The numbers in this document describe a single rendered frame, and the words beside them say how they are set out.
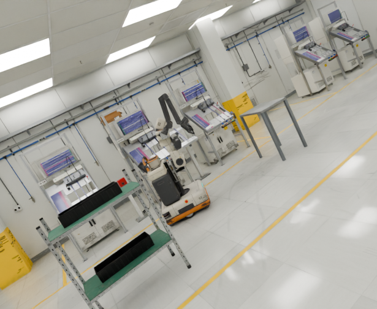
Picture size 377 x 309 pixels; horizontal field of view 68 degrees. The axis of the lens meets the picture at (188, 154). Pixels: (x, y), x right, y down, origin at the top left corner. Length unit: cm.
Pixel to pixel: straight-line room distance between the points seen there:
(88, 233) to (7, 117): 304
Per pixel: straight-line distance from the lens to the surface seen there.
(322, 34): 924
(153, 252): 274
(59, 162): 511
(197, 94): 591
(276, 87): 931
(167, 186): 379
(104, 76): 701
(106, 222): 511
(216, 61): 759
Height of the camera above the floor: 141
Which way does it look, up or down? 10 degrees down
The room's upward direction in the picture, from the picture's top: 28 degrees counter-clockwise
